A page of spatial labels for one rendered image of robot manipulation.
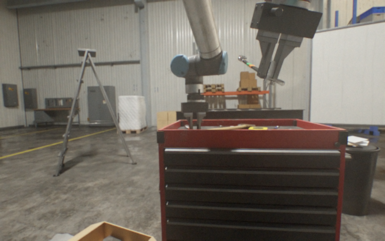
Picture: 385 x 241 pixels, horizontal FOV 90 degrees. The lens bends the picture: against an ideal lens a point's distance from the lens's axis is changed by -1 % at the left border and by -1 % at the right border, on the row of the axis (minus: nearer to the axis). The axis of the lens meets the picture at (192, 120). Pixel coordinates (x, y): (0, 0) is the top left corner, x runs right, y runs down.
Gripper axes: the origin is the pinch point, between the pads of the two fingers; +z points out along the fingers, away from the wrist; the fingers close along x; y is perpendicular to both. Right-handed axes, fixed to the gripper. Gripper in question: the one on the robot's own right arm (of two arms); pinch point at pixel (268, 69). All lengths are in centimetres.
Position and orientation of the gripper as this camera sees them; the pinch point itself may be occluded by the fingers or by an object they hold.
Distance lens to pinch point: 51.5
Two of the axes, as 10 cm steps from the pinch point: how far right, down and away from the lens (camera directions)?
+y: 0.9, 4.8, -8.7
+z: -1.5, 8.7, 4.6
